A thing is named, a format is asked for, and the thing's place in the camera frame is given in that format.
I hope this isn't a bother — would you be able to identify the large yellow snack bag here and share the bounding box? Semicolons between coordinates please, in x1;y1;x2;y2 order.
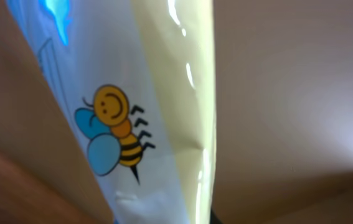
7;0;216;224

